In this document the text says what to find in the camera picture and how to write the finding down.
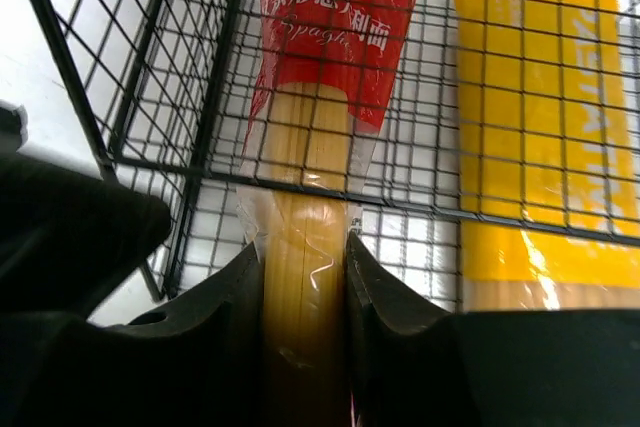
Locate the black wire mesh shelf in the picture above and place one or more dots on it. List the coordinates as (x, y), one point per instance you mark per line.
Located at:
(163, 91)

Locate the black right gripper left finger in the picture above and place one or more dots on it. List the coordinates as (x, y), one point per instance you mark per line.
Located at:
(193, 361)

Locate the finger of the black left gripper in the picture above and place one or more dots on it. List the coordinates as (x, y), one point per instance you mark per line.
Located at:
(67, 239)

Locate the yellow spaghetti bag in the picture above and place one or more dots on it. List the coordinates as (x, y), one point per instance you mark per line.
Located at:
(547, 161)

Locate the red spaghetti bag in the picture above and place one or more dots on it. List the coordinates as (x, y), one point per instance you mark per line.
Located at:
(320, 98)

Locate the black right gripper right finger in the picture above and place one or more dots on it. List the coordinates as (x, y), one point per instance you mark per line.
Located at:
(415, 364)

